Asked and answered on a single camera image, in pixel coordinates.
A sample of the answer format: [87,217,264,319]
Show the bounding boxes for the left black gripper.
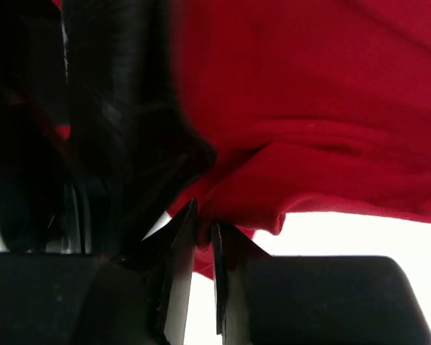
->
[0,1,216,254]

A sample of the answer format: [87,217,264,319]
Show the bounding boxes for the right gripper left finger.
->
[111,198,199,345]

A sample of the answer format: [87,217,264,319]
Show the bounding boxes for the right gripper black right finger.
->
[210,222,270,334]

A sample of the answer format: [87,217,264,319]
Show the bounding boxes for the red t shirt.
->
[166,1,431,277]

